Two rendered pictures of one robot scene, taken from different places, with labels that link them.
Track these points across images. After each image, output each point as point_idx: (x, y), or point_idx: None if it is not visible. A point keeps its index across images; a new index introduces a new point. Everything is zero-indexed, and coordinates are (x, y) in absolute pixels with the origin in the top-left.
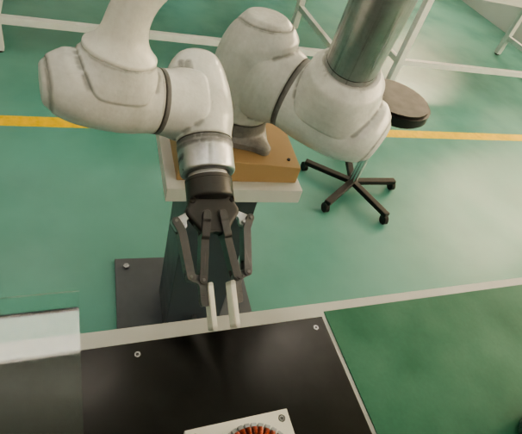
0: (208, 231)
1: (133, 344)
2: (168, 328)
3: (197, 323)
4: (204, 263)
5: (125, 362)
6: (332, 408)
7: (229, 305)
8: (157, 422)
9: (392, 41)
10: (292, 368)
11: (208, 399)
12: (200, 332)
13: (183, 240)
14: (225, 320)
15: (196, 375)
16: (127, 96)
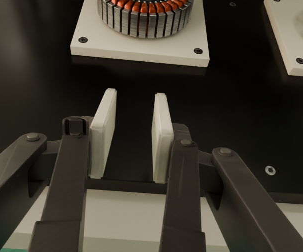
0: (168, 246)
1: (278, 188)
2: (205, 230)
3: (146, 229)
4: (184, 169)
5: (288, 163)
6: (2, 41)
7: (110, 134)
8: (238, 84)
9: None
10: (22, 93)
11: (169, 89)
12: (146, 207)
13: (287, 238)
14: (87, 223)
15: (178, 119)
16: None
